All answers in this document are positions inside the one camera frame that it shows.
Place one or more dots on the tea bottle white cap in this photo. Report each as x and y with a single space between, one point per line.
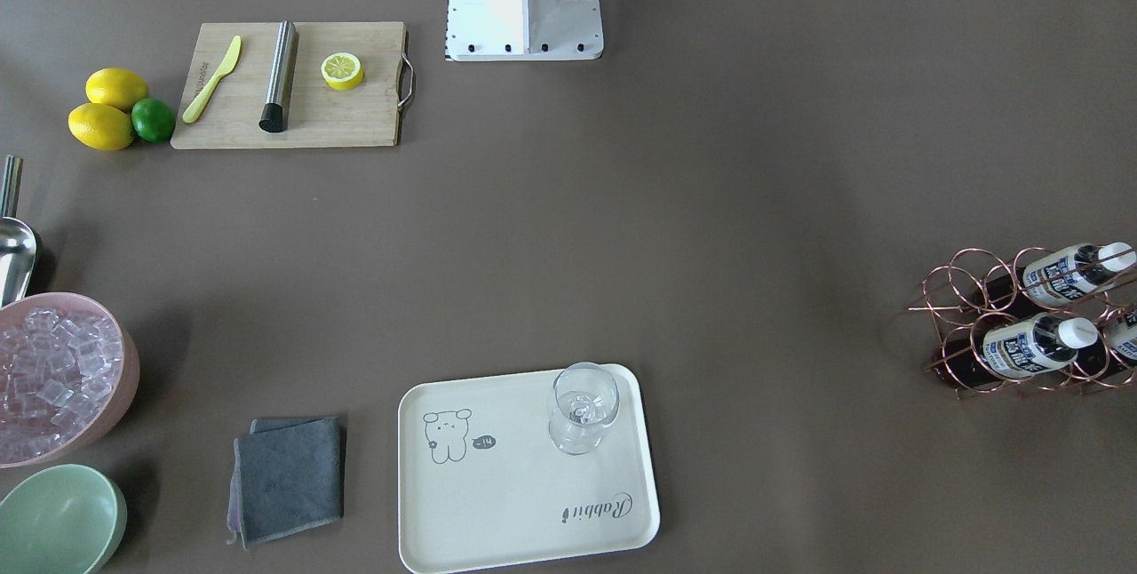
998 350

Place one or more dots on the copper wire bottle basket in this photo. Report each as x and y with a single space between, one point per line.
944 296

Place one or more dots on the clear wine glass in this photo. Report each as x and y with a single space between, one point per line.
583 405

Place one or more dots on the bamboo cutting board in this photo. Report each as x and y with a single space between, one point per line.
367 116

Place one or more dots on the cream rabbit tray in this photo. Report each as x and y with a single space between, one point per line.
481 484

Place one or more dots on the half lemon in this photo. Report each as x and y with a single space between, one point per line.
342 71

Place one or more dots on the steel muddler black tip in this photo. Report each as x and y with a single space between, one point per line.
275 112

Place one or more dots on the grey folded cloth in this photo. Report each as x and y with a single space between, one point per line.
288 477

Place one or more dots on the yellow plastic knife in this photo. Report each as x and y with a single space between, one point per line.
225 67

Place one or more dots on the green lime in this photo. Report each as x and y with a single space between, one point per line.
152 120

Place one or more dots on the lower yellow lemon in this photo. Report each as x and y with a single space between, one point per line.
100 126

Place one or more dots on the yellow lemon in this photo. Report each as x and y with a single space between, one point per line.
119 88
100 126

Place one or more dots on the upper yellow lemon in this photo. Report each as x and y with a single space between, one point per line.
119 88

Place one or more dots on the pink bowl with ice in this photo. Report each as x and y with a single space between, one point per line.
70 372

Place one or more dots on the metal ice scoop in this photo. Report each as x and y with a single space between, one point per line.
19 242

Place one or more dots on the green bowl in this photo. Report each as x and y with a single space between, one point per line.
64 519

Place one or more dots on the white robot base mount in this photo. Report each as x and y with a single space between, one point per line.
523 30

